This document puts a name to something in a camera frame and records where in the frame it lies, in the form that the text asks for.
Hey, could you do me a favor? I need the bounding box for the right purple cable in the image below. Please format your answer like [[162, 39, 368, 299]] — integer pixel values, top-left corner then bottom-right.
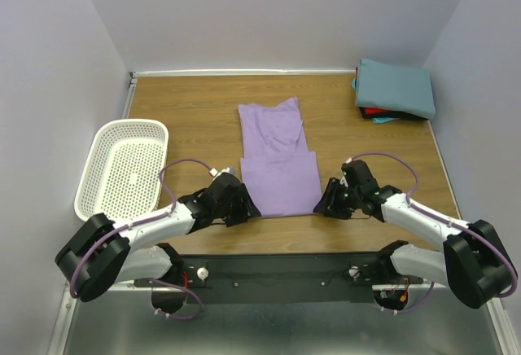
[[349, 151, 519, 299]]

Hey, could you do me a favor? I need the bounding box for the folded teal t shirt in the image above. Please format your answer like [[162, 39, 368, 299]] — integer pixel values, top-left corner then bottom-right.
[[355, 59, 436, 120]]

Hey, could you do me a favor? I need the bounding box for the white perforated plastic basket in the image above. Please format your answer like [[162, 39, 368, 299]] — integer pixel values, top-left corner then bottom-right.
[[74, 119, 169, 221]]

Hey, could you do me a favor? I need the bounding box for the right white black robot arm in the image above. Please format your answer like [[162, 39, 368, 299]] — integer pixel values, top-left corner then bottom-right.
[[313, 157, 519, 309]]

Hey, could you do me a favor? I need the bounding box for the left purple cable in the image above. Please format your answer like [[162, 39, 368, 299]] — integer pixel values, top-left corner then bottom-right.
[[69, 158, 217, 300]]

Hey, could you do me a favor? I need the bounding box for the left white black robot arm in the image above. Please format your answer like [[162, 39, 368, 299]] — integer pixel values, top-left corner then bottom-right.
[[55, 172, 261, 302]]

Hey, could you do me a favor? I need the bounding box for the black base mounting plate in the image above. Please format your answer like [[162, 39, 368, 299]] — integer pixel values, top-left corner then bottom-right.
[[134, 252, 424, 305]]

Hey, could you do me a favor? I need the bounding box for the purple t shirt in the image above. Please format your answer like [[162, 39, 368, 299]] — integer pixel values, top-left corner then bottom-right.
[[238, 97, 322, 217]]

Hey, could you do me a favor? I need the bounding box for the aluminium extrusion rail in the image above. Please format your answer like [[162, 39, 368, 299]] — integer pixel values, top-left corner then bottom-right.
[[63, 287, 520, 354]]

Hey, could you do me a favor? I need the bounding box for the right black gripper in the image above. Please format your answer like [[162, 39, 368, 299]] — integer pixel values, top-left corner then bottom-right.
[[313, 177, 361, 220]]

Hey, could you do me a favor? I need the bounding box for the folded turquoise t shirt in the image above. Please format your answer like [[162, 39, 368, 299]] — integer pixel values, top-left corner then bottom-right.
[[351, 77, 398, 125]]

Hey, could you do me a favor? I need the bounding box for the purple cable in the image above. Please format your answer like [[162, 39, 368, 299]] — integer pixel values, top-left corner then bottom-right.
[[69, 158, 217, 300], [349, 151, 519, 299]]

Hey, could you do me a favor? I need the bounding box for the folded red t shirt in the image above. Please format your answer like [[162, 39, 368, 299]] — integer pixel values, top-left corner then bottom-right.
[[361, 107, 392, 118]]

